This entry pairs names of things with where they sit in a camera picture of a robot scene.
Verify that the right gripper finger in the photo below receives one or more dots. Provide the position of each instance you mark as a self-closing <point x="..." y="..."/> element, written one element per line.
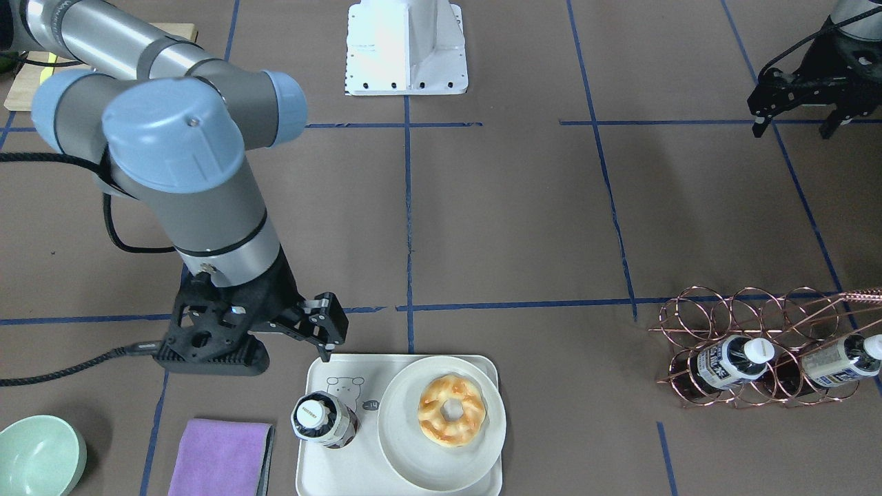
<point x="841" y="115"/>

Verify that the copper wire bottle rack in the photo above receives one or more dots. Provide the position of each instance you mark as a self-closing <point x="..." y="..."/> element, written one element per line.
<point x="796" y="323"/>

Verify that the cream serving tray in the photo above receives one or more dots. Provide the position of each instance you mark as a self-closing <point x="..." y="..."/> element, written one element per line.
<point x="360" y="468"/>

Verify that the bamboo cutting board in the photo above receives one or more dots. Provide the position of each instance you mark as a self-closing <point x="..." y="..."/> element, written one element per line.
<point x="26" y="80"/>

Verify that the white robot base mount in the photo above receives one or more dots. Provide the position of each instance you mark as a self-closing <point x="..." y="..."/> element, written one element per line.
<point x="405" y="48"/>

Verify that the mint green bowl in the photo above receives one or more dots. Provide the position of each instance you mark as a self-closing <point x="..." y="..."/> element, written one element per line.
<point x="41" y="455"/>

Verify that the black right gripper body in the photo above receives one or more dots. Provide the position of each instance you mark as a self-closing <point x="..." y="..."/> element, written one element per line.
<point x="279" y="286"/>

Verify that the purple folded cloth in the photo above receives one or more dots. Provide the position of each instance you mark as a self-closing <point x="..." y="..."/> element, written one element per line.
<point x="223" y="458"/>

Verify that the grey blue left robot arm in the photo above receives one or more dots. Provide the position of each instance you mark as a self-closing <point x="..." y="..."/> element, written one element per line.
<point x="856" y="19"/>

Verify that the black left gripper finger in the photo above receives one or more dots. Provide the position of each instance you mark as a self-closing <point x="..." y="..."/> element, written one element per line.
<point x="761" y="124"/>

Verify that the glazed donut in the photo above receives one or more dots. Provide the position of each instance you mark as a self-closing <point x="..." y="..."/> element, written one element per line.
<point x="445" y="431"/>

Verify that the dark green avocado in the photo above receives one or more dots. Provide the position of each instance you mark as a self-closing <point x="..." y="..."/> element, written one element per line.
<point x="8" y="63"/>

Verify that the tea bottle white cap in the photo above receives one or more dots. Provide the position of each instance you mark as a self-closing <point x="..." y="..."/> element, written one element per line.
<point x="323" y="419"/>

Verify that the cream round plate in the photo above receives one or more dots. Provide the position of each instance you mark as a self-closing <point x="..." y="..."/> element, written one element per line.
<point x="421" y="462"/>

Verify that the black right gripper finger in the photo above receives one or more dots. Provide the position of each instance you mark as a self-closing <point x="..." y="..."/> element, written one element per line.
<point x="320" y="322"/>

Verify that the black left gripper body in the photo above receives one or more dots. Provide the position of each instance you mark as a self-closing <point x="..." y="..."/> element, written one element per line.
<point x="835" y="74"/>

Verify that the yellow plastic knife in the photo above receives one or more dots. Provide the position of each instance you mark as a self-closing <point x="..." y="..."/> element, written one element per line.
<point x="48" y="70"/>

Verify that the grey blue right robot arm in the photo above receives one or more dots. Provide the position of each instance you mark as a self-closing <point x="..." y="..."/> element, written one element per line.
<point x="159" y="119"/>

